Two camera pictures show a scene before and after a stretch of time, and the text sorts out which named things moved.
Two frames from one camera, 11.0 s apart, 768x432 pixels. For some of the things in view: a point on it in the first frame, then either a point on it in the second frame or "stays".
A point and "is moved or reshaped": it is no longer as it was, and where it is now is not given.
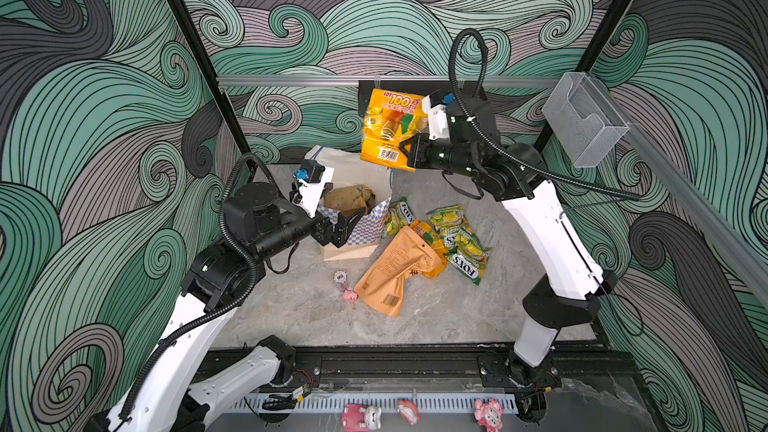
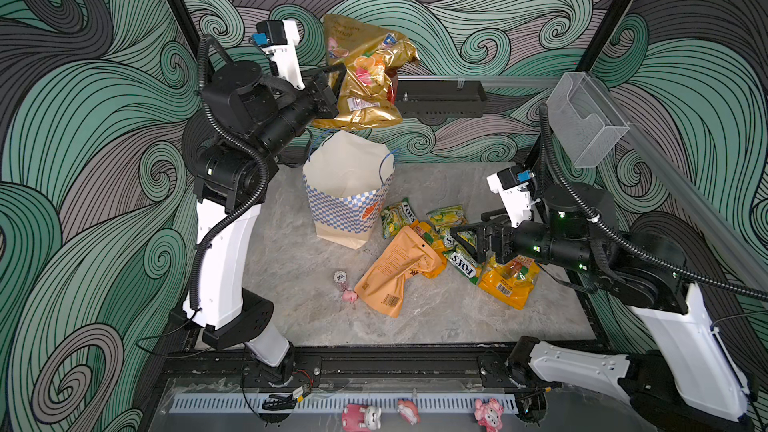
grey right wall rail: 727,221 stays
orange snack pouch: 405,254 stays
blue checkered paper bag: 348,170 is moved or reshaped
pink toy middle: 408,410 stays
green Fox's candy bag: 400,215 stays
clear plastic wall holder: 584,119 stays
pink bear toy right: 489,414 stays
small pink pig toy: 350,295 stays
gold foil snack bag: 351,200 -> 361,59
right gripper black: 425,152 -> 493,226
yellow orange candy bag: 425,232 stays
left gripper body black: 318,229 -> 310,106
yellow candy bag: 390,119 -> 510,282
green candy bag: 467,254 stays
